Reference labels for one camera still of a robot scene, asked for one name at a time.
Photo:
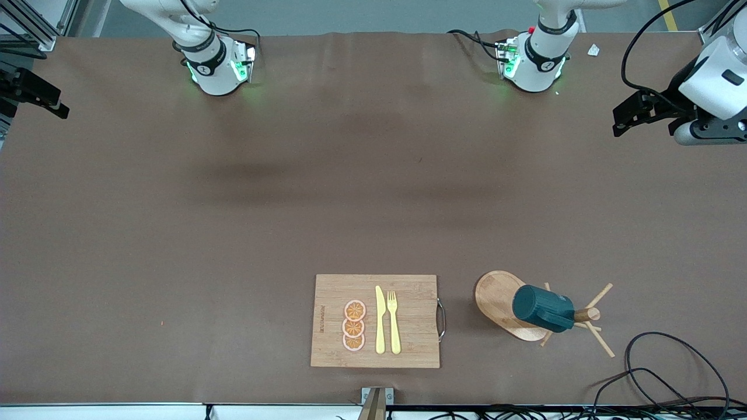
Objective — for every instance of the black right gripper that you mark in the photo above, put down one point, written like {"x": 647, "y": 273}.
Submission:
{"x": 11, "y": 83}

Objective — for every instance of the brown table cover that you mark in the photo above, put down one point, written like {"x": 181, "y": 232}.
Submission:
{"x": 233, "y": 233}

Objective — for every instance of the wooden cup rack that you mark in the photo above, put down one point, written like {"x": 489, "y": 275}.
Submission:
{"x": 496, "y": 297}

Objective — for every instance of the teal cup yellow inside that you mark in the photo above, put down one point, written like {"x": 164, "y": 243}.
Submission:
{"x": 543, "y": 306}

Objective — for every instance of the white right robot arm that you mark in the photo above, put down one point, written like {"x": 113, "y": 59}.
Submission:
{"x": 213, "y": 70}

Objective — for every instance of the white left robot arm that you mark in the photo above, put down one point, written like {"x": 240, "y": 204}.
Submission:
{"x": 540, "y": 58}

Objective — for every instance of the orange slice toy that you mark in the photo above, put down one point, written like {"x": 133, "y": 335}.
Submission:
{"x": 353, "y": 328}
{"x": 355, "y": 310}

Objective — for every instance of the aluminium frame profile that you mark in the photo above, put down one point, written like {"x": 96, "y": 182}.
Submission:
{"x": 41, "y": 35}
{"x": 709, "y": 35}

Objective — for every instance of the white paper scrap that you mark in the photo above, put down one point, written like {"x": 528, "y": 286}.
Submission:
{"x": 593, "y": 50}

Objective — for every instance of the yellow plastic fork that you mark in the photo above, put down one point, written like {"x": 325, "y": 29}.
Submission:
{"x": 395, "y": 332}

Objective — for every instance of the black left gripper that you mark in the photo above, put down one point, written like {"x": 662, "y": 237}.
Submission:
{"x": 663, "y": 105}

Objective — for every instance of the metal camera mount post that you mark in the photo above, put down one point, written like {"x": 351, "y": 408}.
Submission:
{"x": 373, "y": 405}

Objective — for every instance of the yellow plastic knife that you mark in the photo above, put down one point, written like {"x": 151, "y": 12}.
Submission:
{"x": 380, "y": 326}

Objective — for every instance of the bamboo cutting board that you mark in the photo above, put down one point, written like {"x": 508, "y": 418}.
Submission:
{"x": 408, "y": 321}

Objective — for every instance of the white table edge rail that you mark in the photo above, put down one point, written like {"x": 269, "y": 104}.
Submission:
{"x": 117, "y": 411}

